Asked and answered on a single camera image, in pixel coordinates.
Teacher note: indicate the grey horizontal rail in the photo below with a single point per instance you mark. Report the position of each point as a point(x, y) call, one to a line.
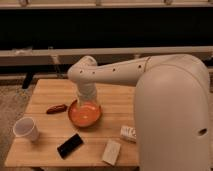
point(25, 57)

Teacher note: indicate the white printed snack packet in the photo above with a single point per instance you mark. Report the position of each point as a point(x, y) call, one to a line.
point(128, 133)

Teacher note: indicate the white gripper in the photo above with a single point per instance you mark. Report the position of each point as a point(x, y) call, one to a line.
point(86, 93)

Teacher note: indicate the white paper cup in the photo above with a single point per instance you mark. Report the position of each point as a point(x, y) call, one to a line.
point(26, 128)

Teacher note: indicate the wooden table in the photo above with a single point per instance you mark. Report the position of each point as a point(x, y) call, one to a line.
point(117, 110)

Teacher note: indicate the brown sausage-shaped object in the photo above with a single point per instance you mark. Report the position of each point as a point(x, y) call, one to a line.
point(56, 109)

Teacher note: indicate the white rectangular block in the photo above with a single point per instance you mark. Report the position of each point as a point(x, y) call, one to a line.
point(111, 152)

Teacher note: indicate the orange ceramic bowl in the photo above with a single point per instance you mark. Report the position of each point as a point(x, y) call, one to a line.
point(84, 115)

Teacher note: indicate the black rectangular phone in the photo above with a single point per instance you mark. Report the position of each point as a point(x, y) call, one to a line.
point(69, 146)

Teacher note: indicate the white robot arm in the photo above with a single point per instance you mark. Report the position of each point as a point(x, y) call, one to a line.
point(171, 107)

